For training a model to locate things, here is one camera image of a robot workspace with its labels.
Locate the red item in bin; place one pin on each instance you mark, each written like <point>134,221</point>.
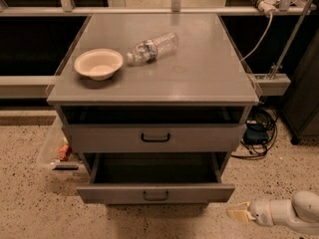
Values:
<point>64,153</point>

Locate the grey drawer cabinet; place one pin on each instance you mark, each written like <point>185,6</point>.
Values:
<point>203,82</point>

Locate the clear plastic storage bin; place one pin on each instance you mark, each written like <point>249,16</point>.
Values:
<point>48,155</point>

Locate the dark cabinet at right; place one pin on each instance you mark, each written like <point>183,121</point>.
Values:
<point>301,102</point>

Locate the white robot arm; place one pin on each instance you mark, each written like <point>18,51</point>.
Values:
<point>300,213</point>

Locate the clear plastic water bottle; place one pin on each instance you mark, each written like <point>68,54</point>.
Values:
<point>151,49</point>

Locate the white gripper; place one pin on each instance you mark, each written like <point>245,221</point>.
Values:
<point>260,211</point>

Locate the grey drawer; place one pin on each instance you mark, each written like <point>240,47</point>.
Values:
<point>154,138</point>
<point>155,178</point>

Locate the white power strip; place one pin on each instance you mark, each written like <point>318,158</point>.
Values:
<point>267,7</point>

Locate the white paper bowl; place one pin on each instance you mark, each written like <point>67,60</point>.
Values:
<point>98,64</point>

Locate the blue box with cables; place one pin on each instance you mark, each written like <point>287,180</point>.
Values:
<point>261,133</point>

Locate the metal diagonal rod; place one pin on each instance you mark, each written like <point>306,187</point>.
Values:
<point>274,69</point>

